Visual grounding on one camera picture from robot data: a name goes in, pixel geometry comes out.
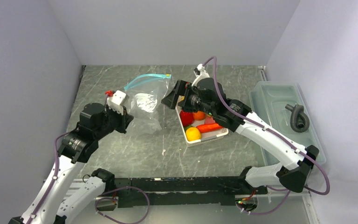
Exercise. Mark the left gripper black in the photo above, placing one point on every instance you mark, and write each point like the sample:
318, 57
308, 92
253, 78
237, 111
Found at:
124, 120

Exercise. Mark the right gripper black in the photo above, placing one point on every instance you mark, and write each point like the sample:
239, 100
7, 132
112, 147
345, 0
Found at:
181, 88

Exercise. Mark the clear zip top bag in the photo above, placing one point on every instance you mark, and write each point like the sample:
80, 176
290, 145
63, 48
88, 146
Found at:
145, 93

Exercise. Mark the yellow lemon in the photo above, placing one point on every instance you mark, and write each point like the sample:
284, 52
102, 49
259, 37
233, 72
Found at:
192, 134

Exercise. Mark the white perforated plastic basket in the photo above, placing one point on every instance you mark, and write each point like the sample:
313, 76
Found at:
205, 137

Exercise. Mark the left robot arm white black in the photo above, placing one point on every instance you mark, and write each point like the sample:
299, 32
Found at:
77, 146

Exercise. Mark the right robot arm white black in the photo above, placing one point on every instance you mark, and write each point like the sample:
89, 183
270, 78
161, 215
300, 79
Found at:
295, 161

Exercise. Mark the red bell pepper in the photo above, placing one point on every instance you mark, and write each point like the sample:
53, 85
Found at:
186, 118

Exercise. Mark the orange fruit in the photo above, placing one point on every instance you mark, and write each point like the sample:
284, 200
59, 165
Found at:
199, 115

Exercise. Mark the orange carrot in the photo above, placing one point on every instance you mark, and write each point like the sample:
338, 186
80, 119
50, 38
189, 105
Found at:
205, 128

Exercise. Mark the clear plastic storage bin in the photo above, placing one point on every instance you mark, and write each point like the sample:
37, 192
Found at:
268, 100

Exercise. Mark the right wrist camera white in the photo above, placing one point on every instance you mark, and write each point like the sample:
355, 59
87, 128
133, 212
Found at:
200, 73

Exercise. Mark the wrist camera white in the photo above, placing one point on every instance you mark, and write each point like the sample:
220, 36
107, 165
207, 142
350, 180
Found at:
200, 73
115, 100

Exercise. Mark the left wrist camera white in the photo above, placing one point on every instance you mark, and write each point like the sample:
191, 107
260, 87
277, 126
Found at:
115, 100

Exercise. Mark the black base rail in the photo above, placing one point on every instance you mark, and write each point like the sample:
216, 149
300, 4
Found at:
222, 190

